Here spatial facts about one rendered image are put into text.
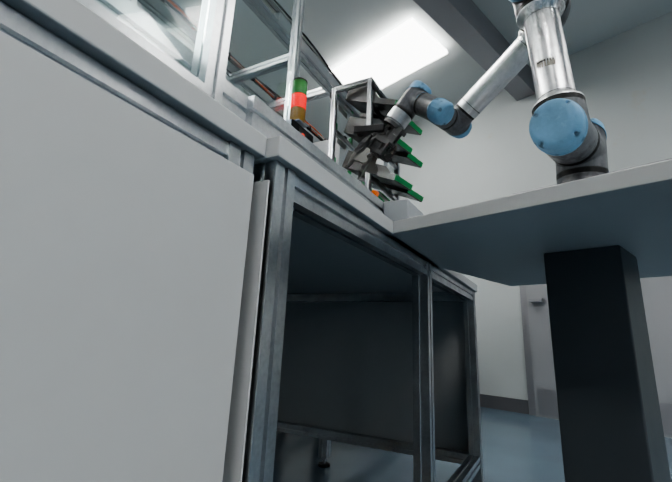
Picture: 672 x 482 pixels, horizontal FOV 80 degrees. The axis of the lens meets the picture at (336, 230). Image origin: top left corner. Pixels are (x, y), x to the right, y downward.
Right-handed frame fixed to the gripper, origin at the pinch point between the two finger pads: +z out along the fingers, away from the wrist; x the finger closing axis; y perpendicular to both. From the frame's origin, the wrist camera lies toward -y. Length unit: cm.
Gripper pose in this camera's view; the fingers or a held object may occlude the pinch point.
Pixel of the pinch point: (353, 169)
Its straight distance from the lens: 138.2
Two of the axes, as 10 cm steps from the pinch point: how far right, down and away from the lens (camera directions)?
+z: -6.1, 7.9, 1.0
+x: 4.7, 2.5, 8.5
